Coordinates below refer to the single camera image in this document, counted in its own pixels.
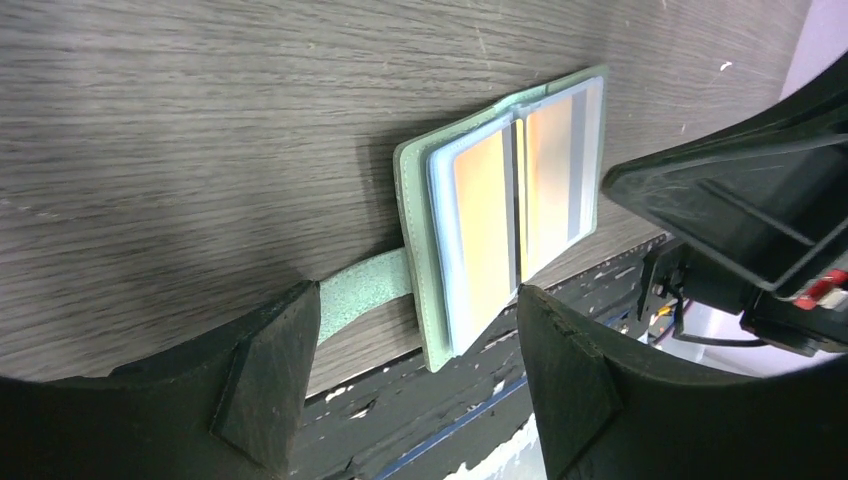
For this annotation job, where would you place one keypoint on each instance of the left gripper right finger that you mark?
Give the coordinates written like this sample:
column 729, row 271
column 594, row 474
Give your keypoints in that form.
column 610, row 407

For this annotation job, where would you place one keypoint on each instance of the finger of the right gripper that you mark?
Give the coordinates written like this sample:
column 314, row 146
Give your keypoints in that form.
column 765, row 198

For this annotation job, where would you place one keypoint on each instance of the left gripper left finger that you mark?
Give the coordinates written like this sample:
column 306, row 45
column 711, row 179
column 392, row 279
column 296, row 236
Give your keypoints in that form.
column 224, row 405

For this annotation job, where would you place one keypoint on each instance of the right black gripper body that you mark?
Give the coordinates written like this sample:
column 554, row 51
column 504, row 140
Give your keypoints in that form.
column 812, row 320

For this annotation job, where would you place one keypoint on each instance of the sage green card holder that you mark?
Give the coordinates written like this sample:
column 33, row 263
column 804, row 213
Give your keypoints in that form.
column 429, row 266

